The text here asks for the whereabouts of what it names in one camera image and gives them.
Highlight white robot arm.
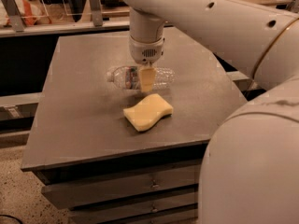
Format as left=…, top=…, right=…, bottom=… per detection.
left=123, top=0, right=299, bottom=224

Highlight yellow sponge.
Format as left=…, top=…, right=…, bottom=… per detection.
left=123, top=93, right=174, bottom=132

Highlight top drawer with knob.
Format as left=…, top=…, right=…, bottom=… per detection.
left=42, top=162, right=200, bottom=209

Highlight clear plastic water bottle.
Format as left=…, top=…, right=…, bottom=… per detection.
left=106, top=65, right=175, bottom=90

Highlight bottom drawer front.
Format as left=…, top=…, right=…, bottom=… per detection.
left=105, top=205, right=198, bottom=224

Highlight drawer with knob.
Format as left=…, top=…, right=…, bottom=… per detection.
left=70, top=186, right=197, bottom=224
left=42, top=162, right=200, bottom=209

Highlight white orange plastic bag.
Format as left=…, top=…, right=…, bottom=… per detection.
left=0, top=0, right=43, bottom=27

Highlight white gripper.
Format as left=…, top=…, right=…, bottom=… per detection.
left=129, top=38, right=164, bottom=92

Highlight grey drawer cabinet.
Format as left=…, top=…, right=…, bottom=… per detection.
left=21, top=25, right=268, bottom=224

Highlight black floor cable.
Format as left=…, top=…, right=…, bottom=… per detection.
left=0, top=214, right=24, bottom=224

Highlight middle drawer with knob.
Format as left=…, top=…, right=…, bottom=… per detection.
left=70, top=186, right=197, bottom=224

